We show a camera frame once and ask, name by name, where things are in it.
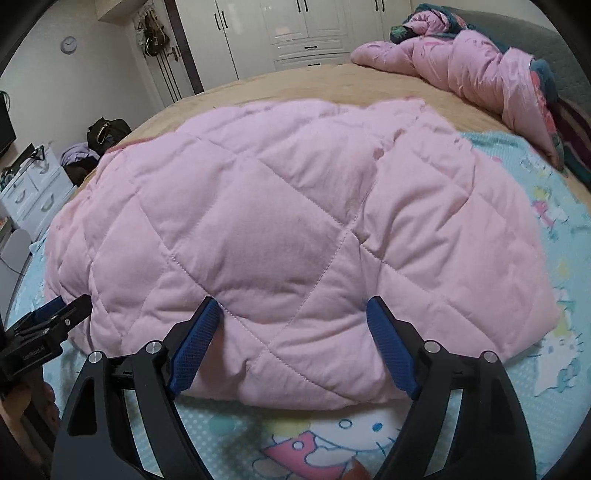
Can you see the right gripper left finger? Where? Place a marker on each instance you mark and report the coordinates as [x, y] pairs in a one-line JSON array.
[[95, 440]]

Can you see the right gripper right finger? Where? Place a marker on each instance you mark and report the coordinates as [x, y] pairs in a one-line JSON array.
[[491, 438]]

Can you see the pink quilted jacket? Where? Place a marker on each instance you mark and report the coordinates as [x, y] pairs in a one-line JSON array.
[[292, 215]]

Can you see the lavender clothes pile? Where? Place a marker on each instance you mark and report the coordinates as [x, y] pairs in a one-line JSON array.
[[78, 152]]

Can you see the white bedroom door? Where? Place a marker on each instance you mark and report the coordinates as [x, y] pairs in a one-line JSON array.
[[164, 48]]

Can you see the person's left hand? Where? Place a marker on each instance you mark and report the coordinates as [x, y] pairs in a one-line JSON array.
[[29, 410]]

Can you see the Hello Kitty blue blanket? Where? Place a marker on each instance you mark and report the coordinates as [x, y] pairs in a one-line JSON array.
[[321, 445]]

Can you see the white drawer cabinet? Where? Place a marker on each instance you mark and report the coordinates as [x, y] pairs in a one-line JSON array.
[[37, 192]]

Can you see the black backpack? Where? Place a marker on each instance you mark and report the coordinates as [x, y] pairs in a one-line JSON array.
[[104, 134]]

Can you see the striped dark pillow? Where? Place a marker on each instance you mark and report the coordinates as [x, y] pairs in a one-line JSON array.
[[574, 128]]

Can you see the tan bed cover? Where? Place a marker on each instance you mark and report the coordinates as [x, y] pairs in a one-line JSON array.
[[346, 84]]

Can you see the white built-in wardrobe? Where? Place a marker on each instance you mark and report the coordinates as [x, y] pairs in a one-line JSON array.
[[238, 40]]

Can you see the pink and teal comforter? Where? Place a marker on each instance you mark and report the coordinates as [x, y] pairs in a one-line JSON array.
[[439, 46]]

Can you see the dark grey quilted headboard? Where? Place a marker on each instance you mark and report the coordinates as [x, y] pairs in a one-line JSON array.
[[572, 83]]

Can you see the black wall television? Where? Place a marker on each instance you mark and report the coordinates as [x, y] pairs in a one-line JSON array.
[[7, 133]]

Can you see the round wall clock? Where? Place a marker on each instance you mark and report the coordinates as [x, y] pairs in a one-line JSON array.
[[68, 45]]

